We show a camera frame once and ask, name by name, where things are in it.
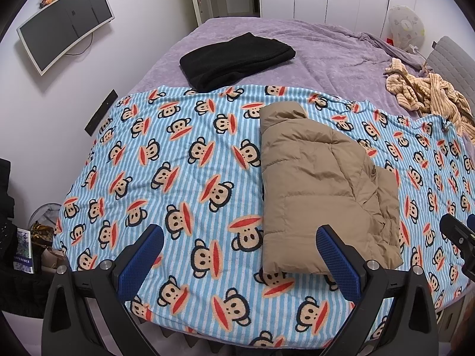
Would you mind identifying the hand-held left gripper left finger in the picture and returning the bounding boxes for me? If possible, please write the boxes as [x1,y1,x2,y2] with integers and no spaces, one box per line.
[42,223,165,356]

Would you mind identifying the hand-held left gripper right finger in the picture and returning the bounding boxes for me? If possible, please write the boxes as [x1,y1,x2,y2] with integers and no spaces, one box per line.
[315,224,439,356]

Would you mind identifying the tan puffer jacket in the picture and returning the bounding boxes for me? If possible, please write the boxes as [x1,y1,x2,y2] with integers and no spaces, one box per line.
[259,101,404,276]

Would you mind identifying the monkey print striped blanket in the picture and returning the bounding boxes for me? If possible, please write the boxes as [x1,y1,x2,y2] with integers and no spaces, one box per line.
[52,85,474,344]

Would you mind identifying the brown patterned item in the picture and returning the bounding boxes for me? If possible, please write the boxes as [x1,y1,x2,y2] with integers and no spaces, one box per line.
[30,220,56,247]

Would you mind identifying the clear round container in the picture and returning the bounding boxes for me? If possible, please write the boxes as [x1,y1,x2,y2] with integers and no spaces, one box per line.
[28,203,62,231]

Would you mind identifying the book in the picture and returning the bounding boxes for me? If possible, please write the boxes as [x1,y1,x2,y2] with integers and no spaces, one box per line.
[13,229,36,273]

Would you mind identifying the beige striped fleece garment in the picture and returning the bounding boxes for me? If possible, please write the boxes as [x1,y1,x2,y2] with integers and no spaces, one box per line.
[384,58,475,136]

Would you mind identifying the grey padded headboard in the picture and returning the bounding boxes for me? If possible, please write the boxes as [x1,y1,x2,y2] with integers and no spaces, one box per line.
[425,36,475,93]

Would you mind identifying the covered standing fan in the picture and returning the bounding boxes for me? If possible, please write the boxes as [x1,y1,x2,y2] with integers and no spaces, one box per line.
[386,5,425,47]

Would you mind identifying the purple bedspread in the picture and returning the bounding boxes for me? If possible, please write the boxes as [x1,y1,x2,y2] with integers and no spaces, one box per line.
[137,17,464,119]

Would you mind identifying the folded black cloth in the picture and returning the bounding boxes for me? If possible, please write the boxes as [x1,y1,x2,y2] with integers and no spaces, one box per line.
[179,33,296,91]

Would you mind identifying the beige bed frame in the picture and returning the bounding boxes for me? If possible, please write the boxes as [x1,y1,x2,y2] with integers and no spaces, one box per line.
[434,285,468,338]

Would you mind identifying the wall-mounted monitor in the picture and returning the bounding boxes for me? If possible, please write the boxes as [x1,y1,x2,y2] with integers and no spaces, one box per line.
[16,0,114,77]

